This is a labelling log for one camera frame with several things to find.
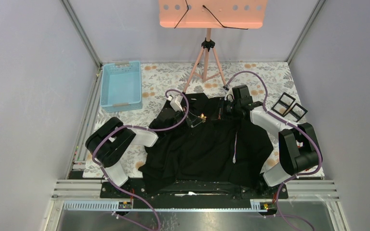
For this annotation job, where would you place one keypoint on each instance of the aluminium frame rail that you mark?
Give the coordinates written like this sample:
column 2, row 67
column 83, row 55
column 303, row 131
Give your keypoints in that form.
column 81, row 32

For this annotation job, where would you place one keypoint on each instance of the gold leaf brooch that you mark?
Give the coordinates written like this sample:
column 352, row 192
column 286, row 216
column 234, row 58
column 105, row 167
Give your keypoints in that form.
column 203, row 118

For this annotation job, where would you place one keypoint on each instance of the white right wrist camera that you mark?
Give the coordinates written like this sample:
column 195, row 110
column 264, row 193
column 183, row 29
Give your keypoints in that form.
column 229, row 97

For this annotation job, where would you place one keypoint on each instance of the pink music stand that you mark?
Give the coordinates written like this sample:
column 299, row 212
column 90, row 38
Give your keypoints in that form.
column 210, row 14

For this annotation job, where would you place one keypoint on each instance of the floral table mat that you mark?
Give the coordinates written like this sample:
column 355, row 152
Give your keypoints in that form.
column 159, row 77

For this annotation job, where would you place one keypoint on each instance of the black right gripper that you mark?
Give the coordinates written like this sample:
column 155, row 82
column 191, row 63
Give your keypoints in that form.
column 222, row 104

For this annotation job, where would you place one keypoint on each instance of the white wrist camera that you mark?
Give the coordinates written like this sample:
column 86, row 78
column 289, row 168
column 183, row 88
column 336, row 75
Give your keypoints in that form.
column 175, row 102
column 229, row 97

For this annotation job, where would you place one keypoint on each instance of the light blue plastic basket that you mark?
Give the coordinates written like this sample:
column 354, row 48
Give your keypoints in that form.
column 121, row 87

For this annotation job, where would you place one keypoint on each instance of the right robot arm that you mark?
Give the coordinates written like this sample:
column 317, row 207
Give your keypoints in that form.
column 297, row 143

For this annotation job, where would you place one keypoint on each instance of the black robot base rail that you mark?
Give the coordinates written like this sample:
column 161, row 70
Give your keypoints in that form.
column 188, row 195

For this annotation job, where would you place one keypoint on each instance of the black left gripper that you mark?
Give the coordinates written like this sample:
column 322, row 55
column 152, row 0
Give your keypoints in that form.
column 188, row 120

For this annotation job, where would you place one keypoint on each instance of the black brooch display tray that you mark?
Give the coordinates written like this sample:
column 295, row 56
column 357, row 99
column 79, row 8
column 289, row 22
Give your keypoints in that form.
column 287, row 107

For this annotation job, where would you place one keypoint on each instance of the black shirt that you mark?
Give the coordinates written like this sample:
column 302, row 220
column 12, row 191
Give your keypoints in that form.
column 217, row 150

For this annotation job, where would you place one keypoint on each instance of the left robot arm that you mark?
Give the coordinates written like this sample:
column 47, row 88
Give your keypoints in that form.
column 110, row 142

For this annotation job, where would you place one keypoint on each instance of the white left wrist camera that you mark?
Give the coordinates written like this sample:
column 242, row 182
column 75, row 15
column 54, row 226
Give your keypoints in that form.
column 175, row 102

